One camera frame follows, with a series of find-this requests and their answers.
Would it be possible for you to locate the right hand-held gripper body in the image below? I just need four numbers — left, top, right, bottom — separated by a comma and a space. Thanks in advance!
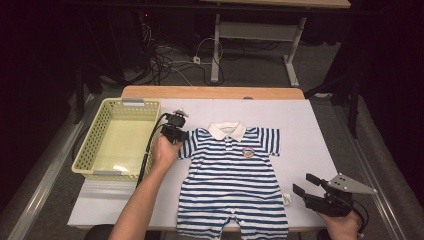
301, 172, 378, 218

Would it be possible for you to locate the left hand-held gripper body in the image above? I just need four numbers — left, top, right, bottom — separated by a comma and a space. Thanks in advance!
160, 109, 189, 145

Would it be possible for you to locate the yellow perforated plastic basket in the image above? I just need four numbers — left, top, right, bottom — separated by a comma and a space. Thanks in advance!
71, 97, 163, 183

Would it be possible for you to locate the blue white striped baby romper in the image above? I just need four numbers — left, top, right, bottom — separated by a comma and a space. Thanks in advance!
175, 121, 293, 240

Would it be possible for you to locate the person's left hand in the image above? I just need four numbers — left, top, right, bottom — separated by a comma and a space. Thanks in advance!
151, 136, 184, 174

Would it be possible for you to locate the person's right hand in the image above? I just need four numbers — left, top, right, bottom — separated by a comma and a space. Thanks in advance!
316, 210, 363, 240

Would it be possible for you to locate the white table mat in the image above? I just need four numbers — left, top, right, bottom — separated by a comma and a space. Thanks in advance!
67, 98, 339, 231

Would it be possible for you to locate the black stand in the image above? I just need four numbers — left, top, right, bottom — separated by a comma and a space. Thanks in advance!
73, 63, 104, 125
304, 71, 364, 140

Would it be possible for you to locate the black chair armrest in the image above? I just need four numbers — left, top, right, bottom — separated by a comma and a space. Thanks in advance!
83, 223, 115, 240

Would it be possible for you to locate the wooden desk with white legs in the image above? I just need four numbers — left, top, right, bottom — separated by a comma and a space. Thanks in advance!
199, 0, 353, 88

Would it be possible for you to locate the right hand-held gripper black cable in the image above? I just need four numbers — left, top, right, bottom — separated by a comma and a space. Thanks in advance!
351, 199, 369, 234

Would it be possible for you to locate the hand-held gripper black cable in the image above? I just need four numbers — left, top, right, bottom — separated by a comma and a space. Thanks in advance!
135, 112, 171, 188
351, 199, 369, 234

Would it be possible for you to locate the left hand-held gripper black cable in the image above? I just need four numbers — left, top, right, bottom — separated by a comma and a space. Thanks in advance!
135, 112, 171, 188

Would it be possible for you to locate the metal floor rail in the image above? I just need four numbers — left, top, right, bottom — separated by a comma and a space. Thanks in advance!
6, 94, 96, 240
333, 106, 408, 240

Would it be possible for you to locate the tangle of black cables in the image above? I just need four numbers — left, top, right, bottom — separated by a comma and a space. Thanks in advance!
139, 23, 189, 86

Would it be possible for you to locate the white cable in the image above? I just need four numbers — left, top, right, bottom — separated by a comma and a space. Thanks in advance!
194, 37, 222, 65

